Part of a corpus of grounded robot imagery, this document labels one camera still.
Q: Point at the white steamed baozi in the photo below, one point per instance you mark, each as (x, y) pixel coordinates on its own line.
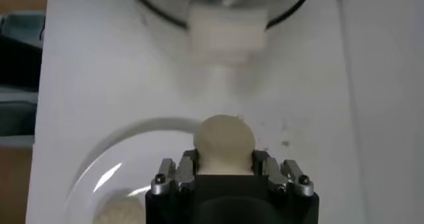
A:
(119, 213)
(225, 139)

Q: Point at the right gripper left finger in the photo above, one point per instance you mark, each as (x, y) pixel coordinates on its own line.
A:
(183, 175)

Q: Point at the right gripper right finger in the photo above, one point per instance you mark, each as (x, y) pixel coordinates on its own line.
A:
(275, 172)

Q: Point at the steel steamer basket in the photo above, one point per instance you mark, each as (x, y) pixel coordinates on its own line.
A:
(228, 23)

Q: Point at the white oval plate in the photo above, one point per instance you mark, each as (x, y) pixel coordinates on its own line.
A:
(139, 152)

